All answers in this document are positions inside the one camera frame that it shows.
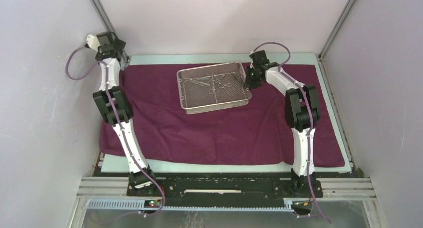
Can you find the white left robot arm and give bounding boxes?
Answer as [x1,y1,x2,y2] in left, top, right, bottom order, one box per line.
[88,31,158,196]

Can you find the magenta surgical wrap cloth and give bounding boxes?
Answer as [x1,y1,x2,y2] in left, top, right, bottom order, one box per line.
[99,62,346,168]

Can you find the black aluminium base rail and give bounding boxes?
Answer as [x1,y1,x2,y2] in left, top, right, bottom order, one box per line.
[71,174,381,221]

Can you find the steel surgical forceps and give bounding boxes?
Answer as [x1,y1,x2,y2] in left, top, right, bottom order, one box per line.
[182,74,221,87]

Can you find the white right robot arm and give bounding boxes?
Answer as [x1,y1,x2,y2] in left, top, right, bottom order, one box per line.
[246,50,320,197]

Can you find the metal mesh instrument tray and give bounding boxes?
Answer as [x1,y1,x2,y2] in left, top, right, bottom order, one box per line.
[177,62,252,115]

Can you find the steel surgical scissors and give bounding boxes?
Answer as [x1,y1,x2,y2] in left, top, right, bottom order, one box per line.
[205,79,231,94]

